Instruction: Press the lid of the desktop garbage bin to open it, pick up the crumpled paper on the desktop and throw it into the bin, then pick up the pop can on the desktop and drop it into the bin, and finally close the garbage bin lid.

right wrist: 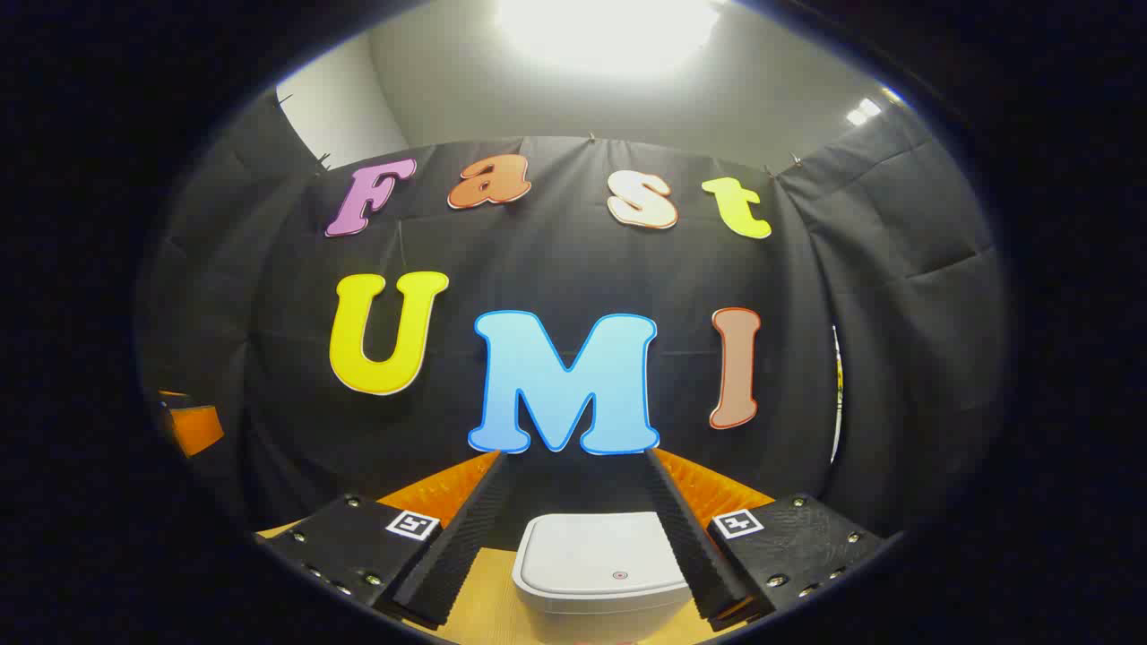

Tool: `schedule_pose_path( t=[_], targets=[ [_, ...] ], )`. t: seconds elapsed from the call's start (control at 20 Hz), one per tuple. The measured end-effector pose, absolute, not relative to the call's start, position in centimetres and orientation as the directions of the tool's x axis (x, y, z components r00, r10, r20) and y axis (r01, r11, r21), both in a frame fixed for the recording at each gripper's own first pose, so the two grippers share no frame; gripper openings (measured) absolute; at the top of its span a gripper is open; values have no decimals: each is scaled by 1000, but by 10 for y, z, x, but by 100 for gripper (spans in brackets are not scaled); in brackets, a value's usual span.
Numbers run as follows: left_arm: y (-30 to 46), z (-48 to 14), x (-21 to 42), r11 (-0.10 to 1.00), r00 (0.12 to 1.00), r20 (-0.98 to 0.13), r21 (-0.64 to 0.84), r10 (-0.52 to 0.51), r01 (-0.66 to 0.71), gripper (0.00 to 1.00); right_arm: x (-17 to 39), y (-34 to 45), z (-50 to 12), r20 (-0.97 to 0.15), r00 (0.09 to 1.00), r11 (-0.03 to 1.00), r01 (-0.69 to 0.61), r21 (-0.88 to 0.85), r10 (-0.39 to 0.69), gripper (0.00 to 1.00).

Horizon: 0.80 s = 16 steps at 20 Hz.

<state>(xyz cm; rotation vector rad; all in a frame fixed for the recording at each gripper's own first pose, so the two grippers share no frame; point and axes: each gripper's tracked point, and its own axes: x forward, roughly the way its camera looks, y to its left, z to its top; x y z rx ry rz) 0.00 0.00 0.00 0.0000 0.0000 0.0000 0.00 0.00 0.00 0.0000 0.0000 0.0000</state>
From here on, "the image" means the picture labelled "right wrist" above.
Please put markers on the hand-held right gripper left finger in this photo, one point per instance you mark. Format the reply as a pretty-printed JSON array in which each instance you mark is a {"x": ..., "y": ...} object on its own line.
[{"x": 457, "y": 555}]

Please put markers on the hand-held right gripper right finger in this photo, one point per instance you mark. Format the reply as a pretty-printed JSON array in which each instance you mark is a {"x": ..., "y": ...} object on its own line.
[{"x": 690, "y": 546}]

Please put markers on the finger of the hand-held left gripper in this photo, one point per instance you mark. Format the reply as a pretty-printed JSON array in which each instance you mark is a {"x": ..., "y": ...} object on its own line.
[{"x": 197, "y": 430}]

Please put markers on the white desktop garbage bin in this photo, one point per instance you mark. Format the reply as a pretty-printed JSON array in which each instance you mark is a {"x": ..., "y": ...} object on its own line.
[{"x": 600, "y": 555}]

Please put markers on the wooden desktop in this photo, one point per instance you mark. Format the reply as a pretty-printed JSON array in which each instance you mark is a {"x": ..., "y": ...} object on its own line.
[{"x": 488, "y": 609}]

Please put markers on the black backdrop cloth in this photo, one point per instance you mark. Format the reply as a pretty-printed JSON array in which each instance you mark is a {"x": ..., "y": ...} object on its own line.
[{"x": 556, "y": 269}]

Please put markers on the small ceiling light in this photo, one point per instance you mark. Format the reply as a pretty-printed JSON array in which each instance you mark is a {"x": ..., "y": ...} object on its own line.
[{"x": 864, "y": 111}]

